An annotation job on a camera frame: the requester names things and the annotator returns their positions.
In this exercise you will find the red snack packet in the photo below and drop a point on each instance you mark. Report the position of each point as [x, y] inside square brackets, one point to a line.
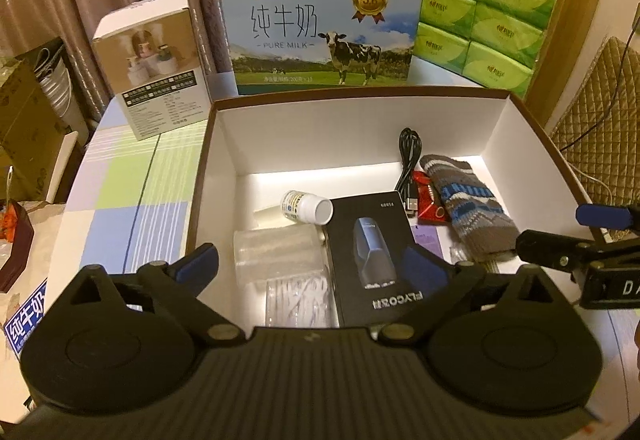
[430, 207]

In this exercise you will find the quilted chair cushion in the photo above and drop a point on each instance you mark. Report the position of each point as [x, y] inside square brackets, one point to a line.
[598, 134]

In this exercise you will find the white pill bottle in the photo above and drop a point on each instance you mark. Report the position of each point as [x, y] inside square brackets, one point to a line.
[306, 208]

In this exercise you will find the checkered tablecloth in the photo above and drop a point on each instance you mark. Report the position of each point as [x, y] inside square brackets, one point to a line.
[131, 200]

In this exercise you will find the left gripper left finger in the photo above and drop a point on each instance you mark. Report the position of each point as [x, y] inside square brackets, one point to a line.
[175, 287]

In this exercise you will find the green tissue pack bundle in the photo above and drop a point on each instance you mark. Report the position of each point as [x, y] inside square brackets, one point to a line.
[494, 43]

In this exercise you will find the white humidifier box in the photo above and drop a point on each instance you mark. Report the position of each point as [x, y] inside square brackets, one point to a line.
[149, 59]

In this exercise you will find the large brown storage box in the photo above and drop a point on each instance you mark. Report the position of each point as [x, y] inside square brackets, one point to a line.
[344, 141]

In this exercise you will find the purple card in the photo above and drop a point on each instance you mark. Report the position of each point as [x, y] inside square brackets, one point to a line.
[427, 237]

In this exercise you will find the dark red box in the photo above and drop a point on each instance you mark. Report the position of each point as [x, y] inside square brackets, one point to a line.
[21, 234]

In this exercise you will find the striped knitted sock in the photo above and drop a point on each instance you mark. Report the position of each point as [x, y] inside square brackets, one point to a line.
[475, 213]

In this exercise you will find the brown cardboard box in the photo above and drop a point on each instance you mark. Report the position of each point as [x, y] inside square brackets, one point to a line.
[36, 92]

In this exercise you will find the blue milk carton box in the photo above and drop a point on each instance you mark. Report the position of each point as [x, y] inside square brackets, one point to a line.
[286, 45]

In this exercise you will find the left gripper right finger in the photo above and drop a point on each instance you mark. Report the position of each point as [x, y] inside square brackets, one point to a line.
[447, 290]

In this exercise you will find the black shaver box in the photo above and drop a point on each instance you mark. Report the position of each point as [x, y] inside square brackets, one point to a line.
[368, 236]

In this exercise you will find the clear plastic bag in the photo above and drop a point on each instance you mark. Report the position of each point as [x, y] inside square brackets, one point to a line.
[301, 301]

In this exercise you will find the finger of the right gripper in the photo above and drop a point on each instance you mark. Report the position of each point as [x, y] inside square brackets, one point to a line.
[608, 217]
[559, 252]

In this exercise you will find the blue milk label sheet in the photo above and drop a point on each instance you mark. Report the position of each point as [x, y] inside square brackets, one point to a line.
[24, 320]

